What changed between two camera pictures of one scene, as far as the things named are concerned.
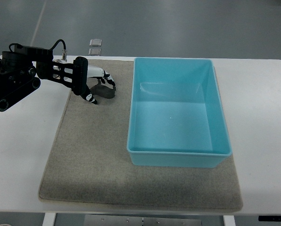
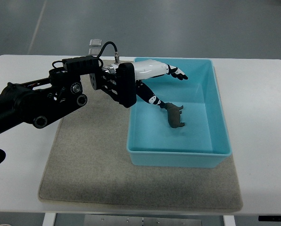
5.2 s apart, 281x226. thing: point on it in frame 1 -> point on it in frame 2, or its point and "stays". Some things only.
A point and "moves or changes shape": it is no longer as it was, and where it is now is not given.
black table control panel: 275,218 stays
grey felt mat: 88,161 stays
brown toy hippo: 103,91 moves or changes shape
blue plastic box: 176,116 stays
